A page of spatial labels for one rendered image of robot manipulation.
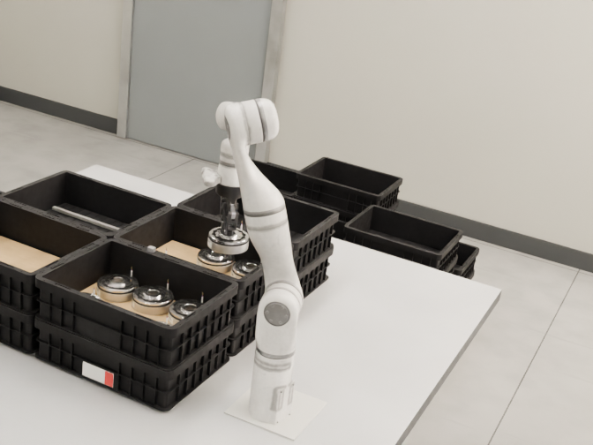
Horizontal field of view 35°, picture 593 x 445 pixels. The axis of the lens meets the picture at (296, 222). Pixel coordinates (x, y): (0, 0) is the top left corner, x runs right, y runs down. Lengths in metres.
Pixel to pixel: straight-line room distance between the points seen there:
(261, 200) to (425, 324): 0.92
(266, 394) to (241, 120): 0.64
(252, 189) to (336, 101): 3.41
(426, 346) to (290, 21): 3.10
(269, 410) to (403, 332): 0.63
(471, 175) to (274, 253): 3.21
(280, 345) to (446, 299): 0.93
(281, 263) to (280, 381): 0.28
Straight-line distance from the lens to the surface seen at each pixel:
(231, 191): 2.31
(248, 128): 1.93
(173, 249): 2.68
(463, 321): 2.80
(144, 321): 2.11
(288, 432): 2.18
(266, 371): 2.13
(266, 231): 2.00
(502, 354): 4.15
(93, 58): 6.19
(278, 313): 2.05
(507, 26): 4.97
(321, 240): 2.73
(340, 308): 2.74
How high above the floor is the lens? 1.98
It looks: 23 degrees down
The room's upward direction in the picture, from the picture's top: 8 degrees clockwise
